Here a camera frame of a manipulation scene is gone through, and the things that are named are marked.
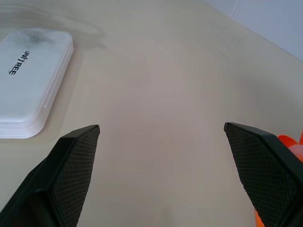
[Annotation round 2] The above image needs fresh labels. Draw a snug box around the white Unitree box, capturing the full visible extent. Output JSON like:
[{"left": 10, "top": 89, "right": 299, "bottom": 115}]
[{"left": 0, "top": 28, "right": 74, "bottom": 140}]

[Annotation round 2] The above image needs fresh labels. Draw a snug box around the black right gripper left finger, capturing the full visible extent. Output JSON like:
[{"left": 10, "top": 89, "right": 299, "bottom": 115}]
[{"left": 0, "top": 124, "right": 100, "bottom": 227}]

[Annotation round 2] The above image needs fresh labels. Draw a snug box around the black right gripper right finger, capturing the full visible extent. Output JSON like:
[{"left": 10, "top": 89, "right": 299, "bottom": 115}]
[{"left": 223, "top": 122, "right": 303, "bottom": 227}]

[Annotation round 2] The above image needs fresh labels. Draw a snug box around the orange plastic object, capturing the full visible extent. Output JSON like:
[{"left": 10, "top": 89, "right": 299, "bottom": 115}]
[{"left": 254, "top": 129, "right": 303, "bottom": 227}]

